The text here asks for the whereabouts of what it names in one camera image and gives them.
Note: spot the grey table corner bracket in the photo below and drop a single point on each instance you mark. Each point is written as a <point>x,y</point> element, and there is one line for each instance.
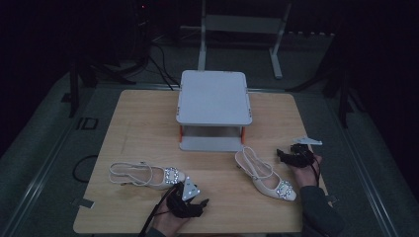
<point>84,203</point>

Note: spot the person's right hand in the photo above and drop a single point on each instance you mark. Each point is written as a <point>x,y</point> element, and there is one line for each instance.
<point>308,174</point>

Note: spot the black metal stand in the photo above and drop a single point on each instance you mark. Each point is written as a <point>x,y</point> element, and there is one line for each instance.
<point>74,89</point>

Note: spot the white slingback shoe with buckle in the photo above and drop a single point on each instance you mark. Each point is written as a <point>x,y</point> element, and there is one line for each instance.
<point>158,179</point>
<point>268,187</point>

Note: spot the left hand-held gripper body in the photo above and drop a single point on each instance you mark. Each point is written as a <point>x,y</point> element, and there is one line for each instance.
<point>184,202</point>

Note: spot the white two-tier shoe rack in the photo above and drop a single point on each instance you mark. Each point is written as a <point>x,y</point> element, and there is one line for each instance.
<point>214,98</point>

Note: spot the person's left hand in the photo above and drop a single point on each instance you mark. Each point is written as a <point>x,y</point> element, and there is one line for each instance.
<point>168,222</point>

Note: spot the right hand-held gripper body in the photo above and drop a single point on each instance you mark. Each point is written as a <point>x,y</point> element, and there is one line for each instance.
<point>304,154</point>

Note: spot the white metal stand frame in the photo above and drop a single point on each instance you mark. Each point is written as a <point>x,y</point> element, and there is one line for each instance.
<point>243,23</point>

